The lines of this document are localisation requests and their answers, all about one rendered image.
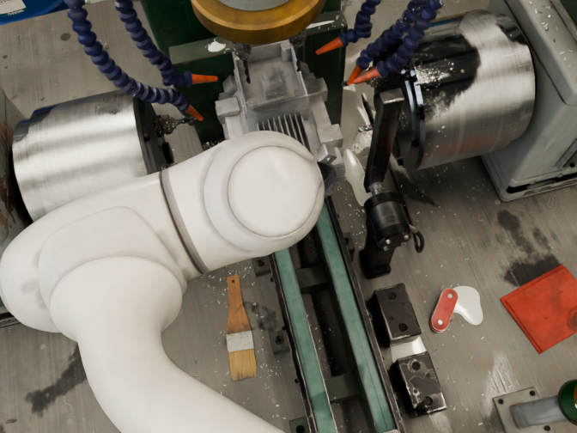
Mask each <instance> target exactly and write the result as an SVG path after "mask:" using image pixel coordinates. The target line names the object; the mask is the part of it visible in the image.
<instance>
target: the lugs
mask: <svg viewBox="0 0 577 433"><path fill-rule="evenodd" d="M300 62H301V61H300ZM300 68H301V74H302V77H303V80H304V79H305V78H306V77H307V76H308V75H309V74H310V70H309V68H308V65H307V64H305V63H303V62H301V67H300ZM222 85H223V88H224V92H225V93H228V94H230V95H234V93H235V92H236V91H237V90H238V87H237V83H236V80H235V76H232V75H230V76H229V77H228V78H227V79H226V80H225V81H224V82H223V83H222ZM317 154H318V157H319V161H320V162H325V163H328V164H330V163H331V162H333V161H334V160H336V159H337V154H336V151H335V149H334V147H331V146H329V145H327V144H323V145H322V146H321V147H319V148H318V149H317ZM334 192H335V190H334V187H333V186H332V187H331V188H330V189H329V190H328V191H327V192H325V198H327V197H329V196H330V195H332V194H333V193H334Z"/></svg>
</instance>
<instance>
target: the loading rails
mask: <svg viewBox="0 0 577 433"><path fill-rule="evenodd" d="M338 218H339V215H338V214H337V213H336V209H335V206H334V204H333V201H332V198H331V195H330V196H329V197H327V198H324V203H323V208H322V211H321V213H320V216H319V219H318V221H317V222H316V223H315V225H314V226H313V228H312V229H311V230H312V234H313V239H314V242H315V246H316V248H317V252H318V255H319V260H320V264H319V265H313V266H309V267H306V268H302V269H299V270H295V269H294V265H293V261H292V258H291V255H290V251H289V248H288V247H287V248H285V249H283V250H280V251H276V252H273V253H271V254H269V255H267V256H263V257H257V258H253V259H252V266H253V270H254V273H255V276H256V277H257V276H261V275H264V274H268V273H271V274H272V278H271V279H270V281H271V282H274V285H275V288H276V295H277V299H278V302H279V306H280V309H281V313H282V319H283V324H284V326H282V330H279V331H275V332H270V333H269V338H270V344H271V349H272V352H273V354H274V355H276V354H280V353H284V352H287V351H291V355H292V359H293V363H294V366H295V373H296V376H297V379H295V384H296V383H299V387H300V391H301V397H302V401H303V405H304V408H305V412H306V415H307V416H306V417H302V418H296V419H293V420H289V421H288V423H289V427H290V431H291V433H337V427H336V424H335V421H334V417H333V414H332V410H331V405H330V404H333V403H337V402H339V401H343V400H347V399H352V398H355V397H358V396H359V398H360V401H361V406H362V410H363V412H364V416H365V419H366V421H367V426H368V430H369V433H406V432H405V429H404V425H403V422H402V418H401V417H402V416H403V415H406V414H408V410H407V407H406V404H405V402H404V396H403V394H402V392H401V391H398V392H396V393H394V392H393V391H392V386H391V383H390V381H389V378H388V375H387V373H386V367H385V365H384V362H383V361H384V360H385V359H384V357H383V356H381V353H380V348H379V346H378V343H377V339H376V337H375V334H374V329H376V328H379V327H380V322H379V319H378V316H377V314H376V311H375V308H374V307H369V308H368V307H367V305H366V304H365V302H364V299H363V296H362V293H361V288H360V285H359V283H358V280H357V277H356V274H355V269H354V266H353V264H352V262H353V259H352V258H350V255H349V254H350V253H353V252H354V251H355V245H354V242H353V239H352V236H351V233H350V232H348V233H344V234H343V231H342V229H341V225H340V222H339V220H338ZM327 288H328V290H329V293H330V297H331V302H332V305H333V308H334V311H335V315H336V317H337V323H338V325H339V329H340V332H341V335H342V338H343V343H344V347H345V350H346V353H347V356H348V359H349V365H350V367H351V370H352V372H349V373H346V374H342V375H337V376H333V377H330V378H326V379H323V376H322V372H321V368H320V365H319V360H318V356H317V352H316V349H315V346H314V342H313V336H312V334H311V330H310V326H309V323H308V319H307V314H306V310H305V307H304V303H303V301H302V297H301V295H305V294H308V293H312V292H315V291H318V290H324V289H327Z"/></svg>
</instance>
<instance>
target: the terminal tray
mask: <svg viewBox="0 0 577 433"><path fill-rule="evenodd" d="M284 44H287V45H288V47H287V48H284V47H283V45H284ZM232 55H233V60H234V67H235V69H234V75H235V80H236V83H237V87H238V90H239V95H240V101H241V105H242V108H243V112H244V115H245V119H246V125H247V130H248V131H250V132H254V131H256V130H257V129H258V127H259V128H261V127H263V124H262V121H264V126H266V125H268V121H267V119H268V120H269V121H270V124H272V123H273V118H274V119H275V122H278V116H279V117H280V120H281V121H283V115H285V118H286V120H289V115H290V116H291V119H295V114H296V117H297V119H300V114H301V116H302V119H303V120H308V119H309V103H308V93H307V89H306V86H305V83H304V80H303V77H302V74H301V72H297V71H296V70H297V66H296V61H297V58H296V57H295V50H294V48H293V47H292V44H290V43H289V40H284V41H280V42H276V43H271V44H268V45H263V46H256V47H252V52H251V54H250V57H249V58H248V59H247V65H248V70H249V77H250V80H251V83H250V84H249V83H248V82H246V75H245V70H246V69H245V67H244V65H243V61H242V60H240V59H239V58H238V57H236V56H235V53H234V52H232ZM298 89H300V90H301V91H302V93H301V94H297V92H296V91H297V90H298ZM250 100H254V104H250V103H249V101H250ZM257 124H258V127H257Z"/></svg>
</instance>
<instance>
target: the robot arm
mask: <svg viewBox="0 0 577 433"><path fill-rule="evenodd" d="M324 197H325V185H324V181H323V178H322V174H321V172H320V169H319V166H318V164H317V162H316V161H315V159H314V157H313V155H312V154H311V153H310V152H309V151H308V150H307V148H306V147H304V146H303V145H302V144H301V143H299V142H298V141H296V140H295V139H293V138H292V137H290V136H287V135H285V134H282V133H280V132H275V131H254V132H250V133H247V134H245V135H242V136H240V137H237V138H235V139H234V140H225V141H223V142H221V143H219V144H217V145H216V146H214V147H212V148H211V149H208V150H206V151H204V152H203V153H201V154H199V155H197V156H194V157H192V158H190V159H188V160H186V161H184V162H181V163H179V164H177V165H175V166H172V167H170V168H167V169H165V170H162V171H160V172H157V173H154V174H150V175H147V176H143V177H140V178H135V179H130V180H125V181H123V182H120V183H118V184H115V185H112V186H108V187H106V188H103V189H100V190H99V191H96V192H92V193H90V194H88V195H86V196H84V197H81V198H79V199H76V200H74V201H72V202H70V203H68V204H66V205H63V206H61V207H59V208H57V209H56V210H53V211H51V212H50V213H48V214H46V215H45V216H43V217H41V218H40V219H39V220H37V221H36V222H34V223H32V224H31V225H29V226H28V227H27V228H26V229H24V230H23V231H22V232H21V233H20V234H19V235H18V236H16V238H14V240H12V242H11V243H10V244H9V245H8V247H7V248H6V249H5V251H4V253H3V256H2V258H1V262H0V296H1V298H2V300H3V303H4V305H5V307H6V308H7V309H8V310H9V311H10V313H11V314H13V315H14V316H15V317H16V319H17V320H18V321H20V322H21V323H22V324H24V325H26V326H30V327H32V328H35V329H38V330H41V331H46V332H61V333H62V334H64V335H65V336H66V337H68V338H70V339H72V340H74V341H76V342H78V345H79V349H80V353H81V357H82V363H83V367H84V369H85V372H86V375H87V378H88V382H89V385H90V387H91V388H92V390H93V392H94V395H95V398H96V399H97V400H98V402H99V404H100V406H101V408H102V409H103V411H104V412H105V414H106V415H107V416H108V417H109V418H110V420H111V421H112V422H113V424H114V425H115V426H116V427H117V428H118V429H119V430H120V432H121V433H285V432H283V431H281V430H279V429H278V428H277V427H275V426H273V425H272V424H269V423H268V422H266V421H264V420H263V419H262V418H259V417H258V416H256V415H254V414H253V413H251V412H249V411H248V410H246V409H245V408H243V407H241V406H239V405H237V404H236V403H234V402H233V401H232V400H230V399H228V398H226V397H224V396H223V395H221V394H219V393H218V392H216V391H215V390H213V389H211V388H210V387H207V386H206V385H204V384H203V383H202V382H200V381H198V380H196V379H194V378H193V377H191V376H190V375H188V374H187V373H186V372H185V371H183V370H182V369H180V368H179V367H178V366H177V365H175V364H174V363H173V362H172V361H171V360H170V358H169V357H168V356H167V353H166V352H165V351H164V348H163V344H162V341H161V332H162V331H164V330H165V329H166V328H167V327H168V326H170V325H171V324H172V322H173V321H174V320H175V318H176V317H177V315H178V313H179V311H180V308H181V304H182V296H183V295H184V293H185V292H186V291H187V282H188V281H190V280H192V279H193V278H195V277H199V276H201V275H203V274H204V273H207V272H209V271H213V270H215V269H218V268H221V267H223V266H226V265H231V264H233V263H236V262H240V261H242V260H246V259H253V258H257V257H263V256H267V255H269V254H271V253H273V252H276V251H280V250H283V249H285V248H287V247H291V246H293V245H294V244H295V243H297V242H298V241H300V240H301V239H303V238H304V237H305V236H306V235H307V234H308V233H309V232H310V230H311V229H312V228H313V226H314V225H315V223H316V222H317V221H318V219H319V216H320V213H321V211H322V208H323V203H324Z"/></svg>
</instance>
